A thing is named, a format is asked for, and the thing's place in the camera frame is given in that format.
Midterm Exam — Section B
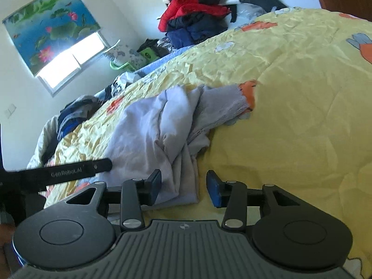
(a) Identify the pile of dark clothes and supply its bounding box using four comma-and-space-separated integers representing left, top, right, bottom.
56, 94, 103, 140

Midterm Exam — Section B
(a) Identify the lavender shirt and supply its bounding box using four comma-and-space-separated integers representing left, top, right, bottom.
103, 84, 253, 206

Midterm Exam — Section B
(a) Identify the blue bed sheet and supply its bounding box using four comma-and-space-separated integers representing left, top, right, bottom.
96, 42, 210, 99

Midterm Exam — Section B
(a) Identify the red jacket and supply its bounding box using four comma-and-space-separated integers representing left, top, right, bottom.
158, 0, 231, 32

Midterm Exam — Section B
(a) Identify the green plastic chair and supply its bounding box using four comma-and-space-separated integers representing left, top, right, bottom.
110, 55, 148, 71

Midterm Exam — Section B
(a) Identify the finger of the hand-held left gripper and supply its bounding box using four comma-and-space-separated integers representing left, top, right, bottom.
92, 157, 113, 178

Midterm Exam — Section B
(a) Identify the green bag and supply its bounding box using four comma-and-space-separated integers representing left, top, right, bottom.
139, 46, 159, 62

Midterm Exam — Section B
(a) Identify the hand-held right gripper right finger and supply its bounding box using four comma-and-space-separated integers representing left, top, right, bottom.
206, 170, 303, 229

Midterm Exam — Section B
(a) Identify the grey floral cushion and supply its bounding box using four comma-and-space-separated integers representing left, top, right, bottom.
105, 43, 140, 64

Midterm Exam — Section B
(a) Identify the lotus print roller blind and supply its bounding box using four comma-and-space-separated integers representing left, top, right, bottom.
2, 0, 102, 77

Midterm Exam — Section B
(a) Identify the white patterned quilt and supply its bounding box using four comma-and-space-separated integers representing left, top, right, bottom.
27, 115, 63, 169

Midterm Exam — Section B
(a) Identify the black and white printed cloth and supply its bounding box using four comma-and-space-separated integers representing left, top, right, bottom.
105, 73, 146, 97

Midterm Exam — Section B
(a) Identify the yellow printed blanket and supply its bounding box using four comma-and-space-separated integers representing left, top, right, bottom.
34, 7, 372, 279

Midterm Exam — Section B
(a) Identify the checked cloth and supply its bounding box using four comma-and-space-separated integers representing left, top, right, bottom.
158, 37, 178, 55

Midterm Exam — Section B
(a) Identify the clear plastic bag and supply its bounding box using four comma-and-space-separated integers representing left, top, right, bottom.
236, 3, 268, 29

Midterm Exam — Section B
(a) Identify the person's left forearm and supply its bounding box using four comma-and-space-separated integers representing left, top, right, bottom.
0, 222, 16, 279

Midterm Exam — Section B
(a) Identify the window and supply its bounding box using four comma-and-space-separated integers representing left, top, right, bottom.
36, 32, 111, 96

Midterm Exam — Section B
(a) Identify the navy jacket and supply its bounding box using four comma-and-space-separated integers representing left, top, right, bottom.
166, 14, 231, 49

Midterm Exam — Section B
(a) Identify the black bag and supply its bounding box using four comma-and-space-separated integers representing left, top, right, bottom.
250, 0, 289, 13

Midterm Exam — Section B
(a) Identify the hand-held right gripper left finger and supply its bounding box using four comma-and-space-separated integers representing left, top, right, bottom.
65, 169, 163, 230

